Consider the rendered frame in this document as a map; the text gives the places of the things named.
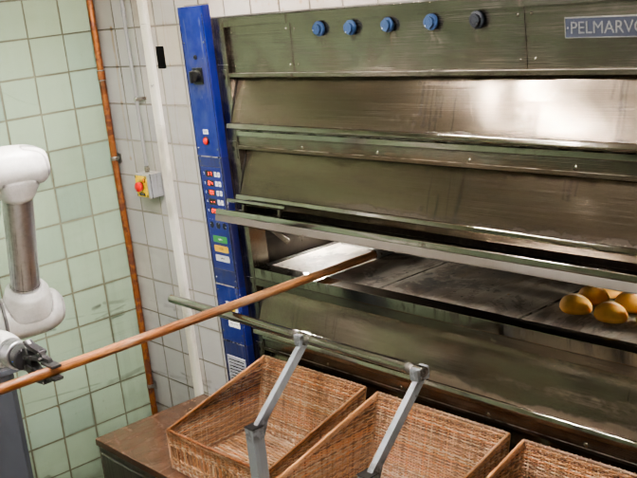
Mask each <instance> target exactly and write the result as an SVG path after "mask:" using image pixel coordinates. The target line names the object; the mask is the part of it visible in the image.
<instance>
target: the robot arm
mask: <svg viewBox="0 0 637 478"><path fill-rule="evenodd" d="M49 174H50V165H49V161H48V158H47V155H46V152H45V150H44V149H41V148H39V147H37V146H33V145H25V144H17V145H8V146H1V147H0V200H1V204H2V213H3V221H4V229H5V237H6V246H7V254H8V262H9V278H10V283H9V284H8V285H7V286H6V288H5V293H4V296H3V299H0V370H3V369H7V368H10V369H13V370H21V371H27V372H28V373H29V374H30V373H32V372H35V371H38V370H41V369H44V368H43V367H42V365H44V366H45V367H47V368H50V369H52V370H53V369H55V368H58V367H61V366H62V364H61V363H59V362H57V361H54V360H52V358H50V357H49V356H48V355H47V354H46V349H45V348H43V347H42V346H40V345H38V344H37V343H35V342H34V341H33V340H32V339H30V340H25V341H23V340H22V339H26V338H30V337H34V336H38V335H41V334H44V333H45V332H48V331H50V330H52V329H53V328H55V327H56V326H58V325H59V324H60V323H61V322H62V321H63V319H64V317H65V304H64V298H63V296H62V295H61V294H60V293H59V291H57V290H56V289H54V288H51V287H48V284H47V283H46V282H45V281H44V280H43V279H41V278H40V270H39V260H38V249H37V239H36V225H35V215H34V205H33V197H34V196H35V194H36V193H37V189H38V187H39V184H40V183H43V182H45V181H46V180H47V179H48V177H49ZM38 361H39V362H41V364H40V363H39V362H38ZM61 379H64V376H62V375H56V376H53V377H49V378H46V379H43V380H40V381H38V382H37V383H40V384H44V385H45V384H47V383H50V382H52V381H54V382H56V381H58V380H61Z"/></svg>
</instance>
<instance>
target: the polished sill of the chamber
mask: <svg viewBox="0 0 637 478"><path fill-rule="evenodd" d="M254 271H255V278H259V279H263V280H267V281H270V282H275V283H279V284H281V283H284V282H287V281H290V280H293V279H295V278H298V277H300V276H303V275H306V274H308V273H307V272H302V271H297V270H294V269H289V268H285V267H276V266H272V265H268V264H265V265H262V266H259V267H254ZM298 288H302V289H307V290H311V291H315V292H318V293H323V294H327V295H331V296H335V297H339V298H343V299H347V300H351V301H356V302H360V303H366V304H371V305H375V306H379V307H383V308H388V309H391V310H395V311H399V312H404V313H408V314H411V315H415V316H420V317H424V318H428V319H432V320H436V321H440V322H447V323H452V324H456V325H460V326H463V327H468V328H472V329H476V330H480V331H484V332H488V333H492V334H496V335H501V336H505V337H508V338H512V339H516V340H524V341H528V342H531V343H536V344H540V345H544V346H548V347H553V348H556V349H560V350H564V351H569V352H573V353H576V354H580V355H585V356H589V357H593V358H597V359H604V360H608V361H612V362H617V363H621V364H625V365H628V366H633V367H637V344H636V343H631V342H626V341H622V340H615V339H610V338H605V337H601V336H596V335H592V334H588V333H583V332H579V331H574V330H570V329H566V328H561V327H556V326H552V325H548V324H544V323H539V322H531V321H526V320H522V319H518V318H513V317H509V316H504V315H500V314H496V313H491V312H486V311H482V310H478V309H474V308H469V307H464V306H460V305H456V304H451V303H443V302H439V301H434V300H430V299H426V298H421V297H416V296H412V295H408V294H403V293H399V292H394V291H390V290H386V289H381V288H377V287H372V286H367V285H360V284H356V283H351V282H346V281H342V280H338V279H333V278H329V277H323V278H320V279H318V280H315V281H313V282H310V283H308V284H305V285H300V286H298Z"/></svg>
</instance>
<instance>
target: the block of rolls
mask: <svg viewBox="0 0 637 478"><path fill-rule="evenodd" d="M610 298H611V299H615V300H614V302H612V301H610ZM593 305H596V307H595V308H594V311H593V315H594V317H595V318H596V319H597V320H598V321H600V322H606V323H624V322H626V321H627V319H628V313H630V314H637V294H632V293H627V292H622V291H616V290H610V289H605V288H600V287H594V286H588V285H586V286H584V287H582V288H581V289H580V290H579V292H578V294H577V293H571V294H568V295H565V296H564V297H563V298H562V299H561V301H560V304H559V307H560V309H561V311H563V312H565V313H567V314H572V315H587V314H590V313H591V312H592V306H593Z"/></svg>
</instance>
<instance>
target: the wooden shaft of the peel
mask: <svg viewBox="0 0 637 478"><path fill-rule="evenodd" d="M376 257H377V254H376V252H375V251H374V250H373V251H370V252H367V253H364V254H361V255H359V256H356V257H354V258H351V259H348V260H346V261H343V262H340V263H337V264H334V265H332V266H329V267H325V268H322V269H320V270H317V271H314V272H311V273H308V274H306V275H303V276H300V277H298V278H295V279H293V280H290V281H287V282H284V283H281V284H279V285H274V286H271V287H269V288H267V289H264V290H261V291H258V292H255V293H253V294H250V295H247V296H244V297H242V298H240V299H237V300H234V301H231V302H228V303H224V304H221V305H218V306H215V307H213V308H211V309H208V310H205V311H202V312H200V313H197V314H194V315H191V316H188V317H187V318H184V319H181V320H178V321H175V322H171V323H168V324H165V325H162V326H160V327H157V328H155V329H152V330H149V331H147V332H144V333H141V334H138V335H136V336H133V337H131V338H128V339H125V340H121V341H118V342H115V343H112V344H110V345H107V346H104V347H101V348H99V349H97V350H94V351H91V352H88V353H85V354H83V355H80V356H77V357H74V358H71V359H68V360H65V361H62V362H59V363H61V364H62V366H61V367H58V368H55V369H53V370H52V369H50V368H47V367H46V368H44V369H41V370H38V371H35V372H32V373H30V374H27V375H24V376H21V377H18V378H15V379H12V380H9V381H6V382H4V383H1V384H0V395H3V394H6V393H9V392H11V391H14V390H17V389H20V388H22V387H25V386H28V385H30V384H32V383H35V382H38V381H40V380H43V379H46V378H49V377H53V376H56V375H58V374H60V373H63V372H66V371H69V370H71V369H74V368H77V367H80V366H82V365H84V364H87V363H90V362H92V361H95V360H98V359H102V358H105V357H108V356H110V355H113V354H115V353H118V352H120V351H123V350H126V349H129V348H131V347H134V346H137V345H140V344H141V343H144V342H147V341H150V340H154V339H157V338H159V337H162V336H165V335H168V334H170V333H172V332H175V331H178V330H180V329H183V328H186V327H189V326H191V325H194V324H197V323H199V322H203V321H206V320H209V319H211V318H214V317H217V316H219V315H222V314H225V313H228V312H229V311H232V310H235V309H238V308H240V307H243V306H246V305H249V304H251V303H256V302H258V301H260V300H263V299H266V298H269V297H271V296H274V295H277V294H279V293H282V292H284V291H287V290H289V289H292V288H295V287H298V286H300V285H305V284H308V283H310V282H313V281H315V280H318V279H320V278H323V277H326V276H329V275H331V274H334V273H337V272H339V271H341V270H344V269H347V268H349V267H354V266H357V265H359V264H362V263H365V262H368V261H370V260H372V259H375V258H376Z"/></svg>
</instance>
